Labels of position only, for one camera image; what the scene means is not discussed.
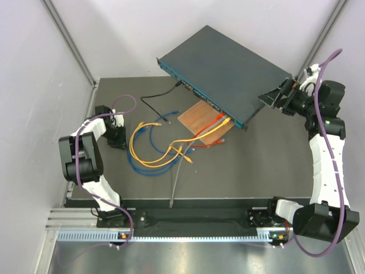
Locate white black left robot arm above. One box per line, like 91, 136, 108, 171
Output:
58, 105, 129, 227

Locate black patch cable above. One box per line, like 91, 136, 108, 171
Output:
140, 80, 181, 124

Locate dark blue network switch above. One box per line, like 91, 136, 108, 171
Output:
157, 26, 291, 129

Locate aluminium frame rail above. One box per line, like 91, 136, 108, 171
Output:
44, 207, 358, 243

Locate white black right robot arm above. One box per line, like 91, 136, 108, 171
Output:
259, 79, 360, 242

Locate yellow patch cable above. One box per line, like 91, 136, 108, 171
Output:
180, 144, 194, 164
168, 117, 231, 151
129, 122, 183, 168

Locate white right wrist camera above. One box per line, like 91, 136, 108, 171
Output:
300, 63, 321, 90

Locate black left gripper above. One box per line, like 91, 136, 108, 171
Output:
102, 124, 128, 150

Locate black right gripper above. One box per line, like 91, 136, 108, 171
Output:
258, 78, 319, 118

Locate wooden base board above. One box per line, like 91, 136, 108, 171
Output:
178, 100, 234, 148

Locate grey patch cable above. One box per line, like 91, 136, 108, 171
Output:
168, 115, 232, 208

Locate red patch cable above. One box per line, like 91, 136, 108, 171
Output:
186, 112, 226, 148

